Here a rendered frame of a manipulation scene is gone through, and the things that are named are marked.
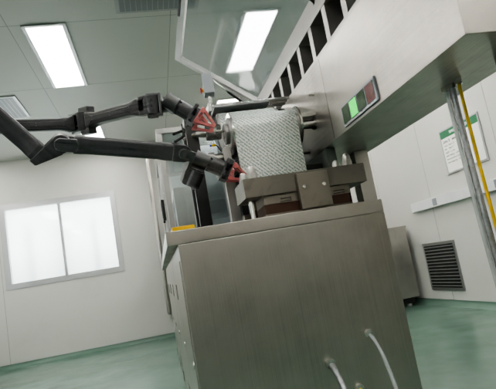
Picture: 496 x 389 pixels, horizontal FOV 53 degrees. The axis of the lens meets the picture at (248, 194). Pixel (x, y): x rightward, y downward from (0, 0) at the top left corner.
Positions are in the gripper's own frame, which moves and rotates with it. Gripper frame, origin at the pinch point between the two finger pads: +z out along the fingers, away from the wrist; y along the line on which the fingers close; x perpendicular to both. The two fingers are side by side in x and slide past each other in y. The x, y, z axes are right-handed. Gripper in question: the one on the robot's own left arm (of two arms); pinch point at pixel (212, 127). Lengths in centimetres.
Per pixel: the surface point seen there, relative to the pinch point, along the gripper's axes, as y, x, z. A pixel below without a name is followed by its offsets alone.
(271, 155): 6.8, 0.3, 23.3
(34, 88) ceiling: -307, 42, -186
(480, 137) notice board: -212, 193, 192
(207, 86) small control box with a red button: -51, 33, -16
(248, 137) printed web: 6.9, 1.4, 13.1
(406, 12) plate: 73, 25, 30
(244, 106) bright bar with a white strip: -24.9, 23.9, 4.9
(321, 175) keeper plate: 28.6, -4.3, 38.5
